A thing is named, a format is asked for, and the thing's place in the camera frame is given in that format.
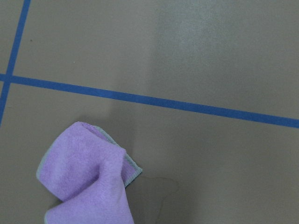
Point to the purple microfiber cloth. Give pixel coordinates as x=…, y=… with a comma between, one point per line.
x=89, y=172

